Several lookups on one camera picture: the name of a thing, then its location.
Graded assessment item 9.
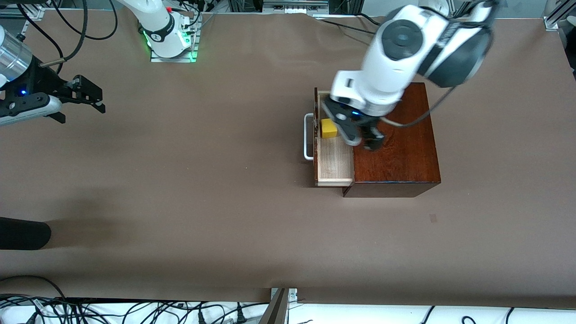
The black cylinder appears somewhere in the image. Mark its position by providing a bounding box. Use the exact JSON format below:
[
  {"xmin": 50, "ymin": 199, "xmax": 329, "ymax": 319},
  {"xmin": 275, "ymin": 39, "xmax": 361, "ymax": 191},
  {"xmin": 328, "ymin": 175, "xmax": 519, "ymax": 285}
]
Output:
[{"xmin": 0, "ymin": 217, "xmax": 52, "ymax": 251}]

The light wood drawer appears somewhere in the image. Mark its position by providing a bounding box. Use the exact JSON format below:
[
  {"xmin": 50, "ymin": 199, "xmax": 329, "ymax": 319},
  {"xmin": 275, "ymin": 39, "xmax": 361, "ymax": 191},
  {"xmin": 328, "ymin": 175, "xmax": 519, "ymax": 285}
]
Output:
[{"xmin": 304, "ymin": 88, "xmax": 355, "ymax": 187}]

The metal corner bracket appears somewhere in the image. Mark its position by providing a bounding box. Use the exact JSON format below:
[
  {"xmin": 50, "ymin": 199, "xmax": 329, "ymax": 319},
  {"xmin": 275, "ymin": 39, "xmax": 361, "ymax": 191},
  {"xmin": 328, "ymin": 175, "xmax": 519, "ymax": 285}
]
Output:
[{"xmin": 270, "ymin": 288, "xmax": 298, "ymax": 303}]

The dark brown wooden cabinet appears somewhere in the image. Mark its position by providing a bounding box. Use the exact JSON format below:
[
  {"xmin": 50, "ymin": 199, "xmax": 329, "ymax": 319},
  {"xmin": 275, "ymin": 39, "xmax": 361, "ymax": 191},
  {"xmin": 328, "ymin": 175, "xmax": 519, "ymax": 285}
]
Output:
[{"xmin": 343, "ymin": 82, "xmax": 441, "ymax": 198}]

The brown table cover sheet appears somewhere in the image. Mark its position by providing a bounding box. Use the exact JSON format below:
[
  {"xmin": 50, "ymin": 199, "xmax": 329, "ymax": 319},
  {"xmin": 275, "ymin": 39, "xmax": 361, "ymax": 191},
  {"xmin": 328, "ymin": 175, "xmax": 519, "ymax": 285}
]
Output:
[{"xmin": 0, "ymin": 10, "xmax": 576, "ymax": 303}]

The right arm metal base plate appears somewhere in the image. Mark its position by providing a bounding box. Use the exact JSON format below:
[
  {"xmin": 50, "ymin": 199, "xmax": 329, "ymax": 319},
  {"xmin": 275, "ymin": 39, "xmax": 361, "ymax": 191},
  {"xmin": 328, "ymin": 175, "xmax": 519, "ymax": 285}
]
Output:
[{"xmin": 151, "ymin": 13, "xmax": 199, "ymax": 63}]

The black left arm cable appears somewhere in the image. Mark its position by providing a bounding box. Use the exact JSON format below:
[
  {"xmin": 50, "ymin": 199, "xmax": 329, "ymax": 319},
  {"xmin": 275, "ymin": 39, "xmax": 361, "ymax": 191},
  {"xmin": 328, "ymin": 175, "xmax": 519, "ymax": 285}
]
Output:
[{"xmin": 382, "ymin": 85, "xmax": 457, "ymax": 127}]

